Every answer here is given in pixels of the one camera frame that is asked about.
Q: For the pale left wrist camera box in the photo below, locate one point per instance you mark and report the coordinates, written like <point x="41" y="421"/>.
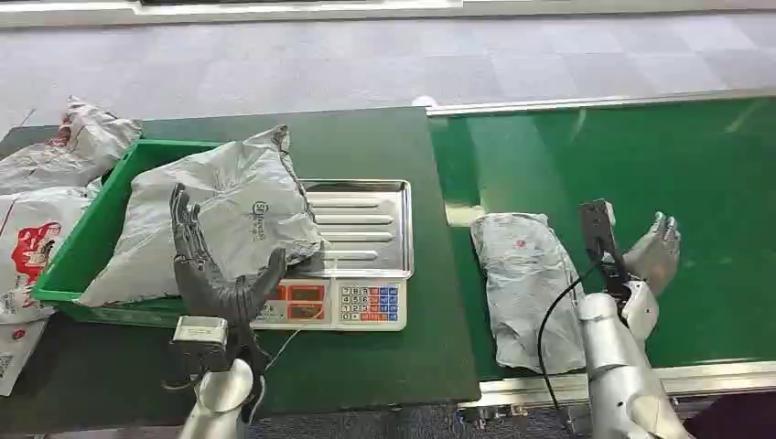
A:
<point x="200" y="334"/>

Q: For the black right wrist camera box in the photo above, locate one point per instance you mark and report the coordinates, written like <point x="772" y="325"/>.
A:
<point x="597" y="230"/>

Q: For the aluminium conveyor side rail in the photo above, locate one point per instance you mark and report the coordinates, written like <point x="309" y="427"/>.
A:
<point x="715" y="375"/>
<point x="594" y="102"/>

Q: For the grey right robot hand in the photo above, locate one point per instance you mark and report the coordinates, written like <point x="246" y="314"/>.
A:
<point x="653" y="257"/>

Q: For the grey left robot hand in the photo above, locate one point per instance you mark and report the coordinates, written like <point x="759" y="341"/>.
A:
<point x="206" y="282"/>

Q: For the crumpled grey parcel bag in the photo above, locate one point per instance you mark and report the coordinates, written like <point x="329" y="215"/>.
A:
<point x="66" y="154"/>

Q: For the flat grey parcel bag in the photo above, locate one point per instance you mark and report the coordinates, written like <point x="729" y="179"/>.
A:
<point x="527" y="291"/>

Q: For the electronic scale with steel tray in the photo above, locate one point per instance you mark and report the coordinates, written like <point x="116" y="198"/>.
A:
<point x="364" y="242"/>

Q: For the small white parcel with label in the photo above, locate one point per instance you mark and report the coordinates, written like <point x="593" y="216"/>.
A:
<point x="15" y="354"/>

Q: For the large grey courier parcel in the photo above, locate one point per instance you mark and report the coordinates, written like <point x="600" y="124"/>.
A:
<point x="224" y="206"/>

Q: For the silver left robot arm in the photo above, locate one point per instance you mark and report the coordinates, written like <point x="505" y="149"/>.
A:
<point x="219" y="394"/>

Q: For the green plastic crate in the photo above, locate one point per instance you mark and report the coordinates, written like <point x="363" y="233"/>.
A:
<point x="91" y="242"/>

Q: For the white parcel with red print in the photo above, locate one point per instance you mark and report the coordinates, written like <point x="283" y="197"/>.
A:
<point x="36" y="242"/>

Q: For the green conveyor belt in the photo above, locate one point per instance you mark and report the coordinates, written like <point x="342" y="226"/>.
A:
<point x="697" y="212"/>

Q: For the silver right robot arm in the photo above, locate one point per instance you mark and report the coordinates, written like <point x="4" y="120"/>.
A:
<point x="618" y="369"/>

